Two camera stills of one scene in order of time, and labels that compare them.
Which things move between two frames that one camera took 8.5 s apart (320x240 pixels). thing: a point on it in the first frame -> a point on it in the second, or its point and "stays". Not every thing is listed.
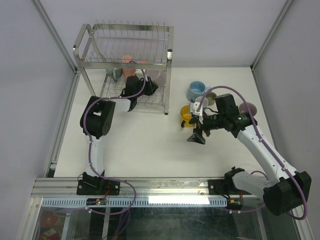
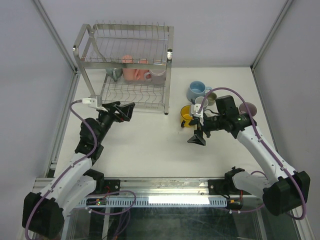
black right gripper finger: (194, 119) stays
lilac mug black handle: (251, 107) stays
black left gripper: (151, 87) -> (125, 111)
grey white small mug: (205, 101) stays
